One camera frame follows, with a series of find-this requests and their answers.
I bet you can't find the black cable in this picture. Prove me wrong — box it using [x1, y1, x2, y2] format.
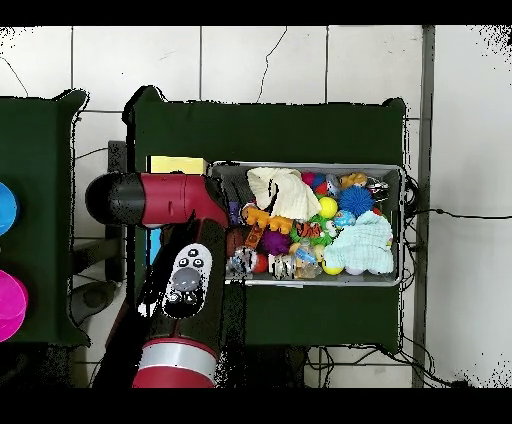
[403, 206, 512, 221]

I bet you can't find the globe print ball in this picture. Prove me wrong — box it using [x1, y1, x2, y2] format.
[332, 208, 357, 229]

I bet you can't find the wooden box with three holes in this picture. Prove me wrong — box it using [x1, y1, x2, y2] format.
[144, 154, 209, 267]

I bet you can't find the orange toy building block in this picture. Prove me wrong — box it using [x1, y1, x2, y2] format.
[241, 205, 294, 237]

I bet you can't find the silver wire mesh bin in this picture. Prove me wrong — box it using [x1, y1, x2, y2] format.
[208, 160, 406, 288]

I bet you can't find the yellow tennis ball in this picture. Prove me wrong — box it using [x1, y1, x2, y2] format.
[317, 196, 340, 220]

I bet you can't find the tiger plush toy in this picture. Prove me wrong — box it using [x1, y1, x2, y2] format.
[294, 219, 324, 238]

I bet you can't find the mint green muslin cloth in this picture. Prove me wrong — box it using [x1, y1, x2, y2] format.
[322, 209, 396, 276]

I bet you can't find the crumpled clear plastic packet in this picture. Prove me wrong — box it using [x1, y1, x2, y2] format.
[227, 246, 258, 278]

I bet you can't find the dark green tablecloth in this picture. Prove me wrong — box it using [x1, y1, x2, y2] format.
[0, 88, 92, 348]
[122, 84, 408, 354]

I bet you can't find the magenta plastic bowl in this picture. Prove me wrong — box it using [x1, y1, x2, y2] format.
[0, 269, 30, 344]

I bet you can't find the blue plastic bowl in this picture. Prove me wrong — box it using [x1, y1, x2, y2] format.
[0, 181, 21, 238]

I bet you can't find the cream muslin cloth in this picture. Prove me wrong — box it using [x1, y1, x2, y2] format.
[246, 166, 322, 222]

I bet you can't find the blue spiky rubber ball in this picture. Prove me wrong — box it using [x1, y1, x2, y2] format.
[336, 184, 376, 218]

